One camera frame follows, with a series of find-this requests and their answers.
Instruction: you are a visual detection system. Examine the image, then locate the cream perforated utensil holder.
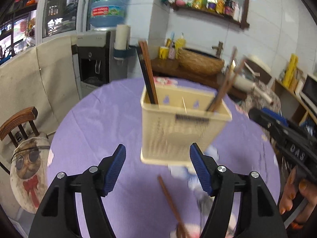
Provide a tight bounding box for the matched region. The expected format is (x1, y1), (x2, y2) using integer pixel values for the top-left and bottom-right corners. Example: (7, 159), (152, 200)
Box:
(140, 84), (233, 165)

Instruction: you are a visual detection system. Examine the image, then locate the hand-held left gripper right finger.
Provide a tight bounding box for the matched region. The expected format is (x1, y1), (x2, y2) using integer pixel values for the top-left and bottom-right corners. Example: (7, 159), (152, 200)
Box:
(189, 142), (289, 238)

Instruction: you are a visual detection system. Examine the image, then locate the purple floral tablecloth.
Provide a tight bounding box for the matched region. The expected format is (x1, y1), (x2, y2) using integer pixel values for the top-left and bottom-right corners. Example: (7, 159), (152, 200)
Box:
(47, 77), (282, 238)

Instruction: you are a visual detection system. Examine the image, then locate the dark chopstick with gold band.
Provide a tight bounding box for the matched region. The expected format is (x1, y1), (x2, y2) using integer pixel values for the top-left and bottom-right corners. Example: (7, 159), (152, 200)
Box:
(224, 59), (237, 85)

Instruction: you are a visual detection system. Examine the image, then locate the white microwave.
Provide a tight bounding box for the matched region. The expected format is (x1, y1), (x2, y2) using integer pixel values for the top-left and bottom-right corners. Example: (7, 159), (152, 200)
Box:
(298, 74), (317, 110)

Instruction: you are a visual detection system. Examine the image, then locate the yellow box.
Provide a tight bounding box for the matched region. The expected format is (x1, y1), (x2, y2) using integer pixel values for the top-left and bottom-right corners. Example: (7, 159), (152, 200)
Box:
(282, 54), (299, 90)

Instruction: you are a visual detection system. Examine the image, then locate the cream and brown cooker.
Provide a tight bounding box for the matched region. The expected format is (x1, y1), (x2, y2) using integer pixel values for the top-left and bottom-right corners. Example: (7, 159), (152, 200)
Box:
(244, 54), (272, 80)

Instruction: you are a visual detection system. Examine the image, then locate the amber sauce bottle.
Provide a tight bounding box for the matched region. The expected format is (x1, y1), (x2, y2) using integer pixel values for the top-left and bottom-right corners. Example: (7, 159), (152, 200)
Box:
(215, 0), (226, 14)

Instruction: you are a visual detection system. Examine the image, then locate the yellow soap bottle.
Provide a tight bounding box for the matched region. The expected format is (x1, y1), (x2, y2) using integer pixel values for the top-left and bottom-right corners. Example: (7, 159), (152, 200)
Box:
(175, 33), (187, 50)

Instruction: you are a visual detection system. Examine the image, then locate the tall dark sauce bottle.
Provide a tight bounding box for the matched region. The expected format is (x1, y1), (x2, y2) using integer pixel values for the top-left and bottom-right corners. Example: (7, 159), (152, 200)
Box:
(224, 0), (236, 16)

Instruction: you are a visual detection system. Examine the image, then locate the wooden shelf unit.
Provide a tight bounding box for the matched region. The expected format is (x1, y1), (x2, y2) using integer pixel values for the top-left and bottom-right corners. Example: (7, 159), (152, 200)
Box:
(271, 72), (317, 127)

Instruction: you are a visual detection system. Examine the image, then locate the woven basin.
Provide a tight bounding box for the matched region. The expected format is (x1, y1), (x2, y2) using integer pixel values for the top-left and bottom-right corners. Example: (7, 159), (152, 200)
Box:
(178, 47), (225, 77)

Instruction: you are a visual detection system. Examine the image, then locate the beige cloth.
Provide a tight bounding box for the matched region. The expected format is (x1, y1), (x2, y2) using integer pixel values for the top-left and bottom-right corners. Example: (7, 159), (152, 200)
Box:
(0, 36), (83, 205)

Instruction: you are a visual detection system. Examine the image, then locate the brown wooden chair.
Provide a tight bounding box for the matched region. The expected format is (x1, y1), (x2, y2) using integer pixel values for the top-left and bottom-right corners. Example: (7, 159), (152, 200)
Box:
(0, 107), (40, 150)

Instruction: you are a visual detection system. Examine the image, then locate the bronze faucet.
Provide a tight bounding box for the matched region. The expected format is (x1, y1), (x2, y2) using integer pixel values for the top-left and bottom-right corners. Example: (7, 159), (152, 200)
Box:
(212, 41), (225, 59)

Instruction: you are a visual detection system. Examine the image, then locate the person's right hand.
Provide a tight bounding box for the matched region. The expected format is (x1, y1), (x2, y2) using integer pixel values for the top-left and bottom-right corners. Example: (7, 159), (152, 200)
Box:
(279, 167), (317, 230)

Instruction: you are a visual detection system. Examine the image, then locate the wooden framed mirror shelf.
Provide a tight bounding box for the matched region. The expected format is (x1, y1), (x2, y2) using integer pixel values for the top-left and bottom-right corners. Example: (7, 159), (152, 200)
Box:
(171, 0), (254, 29)

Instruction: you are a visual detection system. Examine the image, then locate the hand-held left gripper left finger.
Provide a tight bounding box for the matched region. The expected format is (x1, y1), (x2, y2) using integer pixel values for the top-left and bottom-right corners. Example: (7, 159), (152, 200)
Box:
(28, 143), (127, 238)

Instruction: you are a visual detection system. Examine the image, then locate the brown wooden chopstick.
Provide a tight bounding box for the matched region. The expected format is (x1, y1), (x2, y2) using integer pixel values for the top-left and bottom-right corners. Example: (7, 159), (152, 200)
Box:
(138, 40), (159, 105)
(206, 48), (239, 112)
(210, 57), (246, 112)
(158, 176), (189, 238)

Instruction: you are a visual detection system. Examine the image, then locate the small patterned bottle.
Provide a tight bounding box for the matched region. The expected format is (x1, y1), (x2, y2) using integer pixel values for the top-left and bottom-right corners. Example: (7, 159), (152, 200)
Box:
(169, 42), (178, 60)

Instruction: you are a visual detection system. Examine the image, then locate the blue water bottle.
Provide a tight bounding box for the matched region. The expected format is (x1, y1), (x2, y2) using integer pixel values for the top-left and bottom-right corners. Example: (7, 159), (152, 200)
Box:
(90, 0), (131, 28)

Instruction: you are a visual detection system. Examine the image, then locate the cat print cushion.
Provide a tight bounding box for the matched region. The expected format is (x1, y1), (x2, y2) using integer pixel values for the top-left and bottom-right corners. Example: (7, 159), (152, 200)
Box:
(10, 132), (54, 215)

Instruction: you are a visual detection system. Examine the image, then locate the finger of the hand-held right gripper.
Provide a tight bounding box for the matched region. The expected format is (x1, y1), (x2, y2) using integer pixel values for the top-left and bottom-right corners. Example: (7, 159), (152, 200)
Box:
(262, 107), (289, 129)
(248, 108), (289, 143)

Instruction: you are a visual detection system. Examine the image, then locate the white paper cup dispenser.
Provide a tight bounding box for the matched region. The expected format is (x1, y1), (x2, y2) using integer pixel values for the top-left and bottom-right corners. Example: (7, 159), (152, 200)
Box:
(113, 24), (137, 60)

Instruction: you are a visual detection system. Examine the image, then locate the white pot with handle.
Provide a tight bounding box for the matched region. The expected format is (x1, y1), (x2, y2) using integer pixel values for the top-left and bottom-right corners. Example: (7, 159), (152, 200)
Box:
(232, 74), (273, 105)

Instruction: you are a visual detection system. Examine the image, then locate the sliding window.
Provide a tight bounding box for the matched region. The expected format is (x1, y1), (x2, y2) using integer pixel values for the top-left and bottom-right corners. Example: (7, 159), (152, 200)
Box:
(0, 0), (97, 63)

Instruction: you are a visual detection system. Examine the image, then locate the dark blue chopstick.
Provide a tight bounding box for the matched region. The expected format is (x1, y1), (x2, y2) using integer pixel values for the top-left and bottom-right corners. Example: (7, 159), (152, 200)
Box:
(136, 47), (156, 105)

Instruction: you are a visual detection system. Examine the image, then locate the grey water dispenser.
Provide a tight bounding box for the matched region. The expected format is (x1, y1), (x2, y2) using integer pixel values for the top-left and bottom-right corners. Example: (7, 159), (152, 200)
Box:
(72, 28), (117, 98)

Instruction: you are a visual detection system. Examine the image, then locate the black plastic bag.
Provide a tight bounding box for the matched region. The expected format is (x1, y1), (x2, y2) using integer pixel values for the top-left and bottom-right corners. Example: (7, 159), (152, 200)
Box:
(300, 118), (317, 135)

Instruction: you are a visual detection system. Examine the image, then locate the floral cloth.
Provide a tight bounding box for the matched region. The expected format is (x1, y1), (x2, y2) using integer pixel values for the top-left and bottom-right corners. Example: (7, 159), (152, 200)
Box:
(244, 82), (282, 120)

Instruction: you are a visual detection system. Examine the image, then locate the white bottle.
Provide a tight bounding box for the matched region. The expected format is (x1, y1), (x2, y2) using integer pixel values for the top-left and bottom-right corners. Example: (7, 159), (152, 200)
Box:
(234, 1), (242, 22)

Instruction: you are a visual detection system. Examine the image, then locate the yellow cup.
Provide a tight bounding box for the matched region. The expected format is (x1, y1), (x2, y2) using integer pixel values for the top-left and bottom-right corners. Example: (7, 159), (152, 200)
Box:
(159, 46), (170, 60)

